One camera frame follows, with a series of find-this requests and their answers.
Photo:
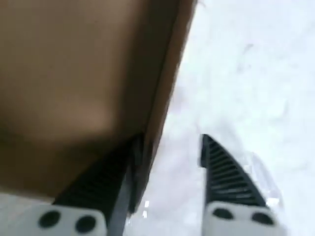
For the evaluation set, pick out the brown cardboard box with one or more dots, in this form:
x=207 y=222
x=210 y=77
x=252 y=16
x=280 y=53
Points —
x=81 y=86

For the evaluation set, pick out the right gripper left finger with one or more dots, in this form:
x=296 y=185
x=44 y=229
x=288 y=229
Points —
x=98 y=186

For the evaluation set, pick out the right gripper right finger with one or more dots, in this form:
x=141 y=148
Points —
x=226 y=182

